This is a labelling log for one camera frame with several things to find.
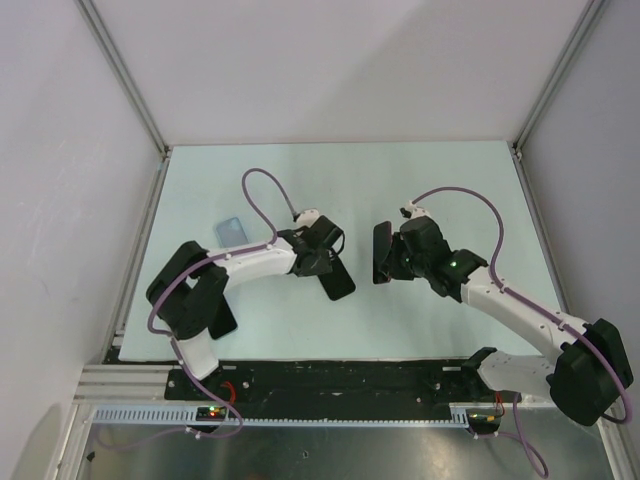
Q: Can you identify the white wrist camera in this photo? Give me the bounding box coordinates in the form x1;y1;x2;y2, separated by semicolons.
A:
399;201;431;220
294;208;321;228

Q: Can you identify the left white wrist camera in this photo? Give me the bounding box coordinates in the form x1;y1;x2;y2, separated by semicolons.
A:
294;208;321;228

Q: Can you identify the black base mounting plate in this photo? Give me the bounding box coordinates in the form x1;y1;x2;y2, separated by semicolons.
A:
164;359;496;421

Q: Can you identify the left aluminium frame post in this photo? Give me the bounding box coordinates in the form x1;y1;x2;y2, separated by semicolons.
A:
74;0;172;160

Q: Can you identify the black phone with pink edge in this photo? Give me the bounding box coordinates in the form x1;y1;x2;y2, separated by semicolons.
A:
318;257;356;301

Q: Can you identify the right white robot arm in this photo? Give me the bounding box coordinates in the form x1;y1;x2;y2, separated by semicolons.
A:
373;216;633;426

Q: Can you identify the white slotted cable duct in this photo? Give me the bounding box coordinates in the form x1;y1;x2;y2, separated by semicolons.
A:
89;402;501;430

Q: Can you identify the translucent blue phone case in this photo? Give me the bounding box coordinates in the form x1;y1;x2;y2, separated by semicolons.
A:
214;217;249;249

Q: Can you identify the right aluminium frame post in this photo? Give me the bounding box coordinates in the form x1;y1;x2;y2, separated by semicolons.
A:
510;0;609;162

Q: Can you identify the aluminium frame post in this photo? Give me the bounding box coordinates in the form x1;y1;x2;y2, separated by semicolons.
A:
510;0;609;162
74;0;172;160

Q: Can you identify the black phone case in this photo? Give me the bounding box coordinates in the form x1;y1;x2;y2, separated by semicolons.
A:
372;221;400;285

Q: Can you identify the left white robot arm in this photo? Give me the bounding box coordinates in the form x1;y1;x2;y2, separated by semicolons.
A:
146;209;356;399

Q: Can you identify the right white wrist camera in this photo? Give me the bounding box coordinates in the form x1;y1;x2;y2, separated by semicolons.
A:
399;201;431;220

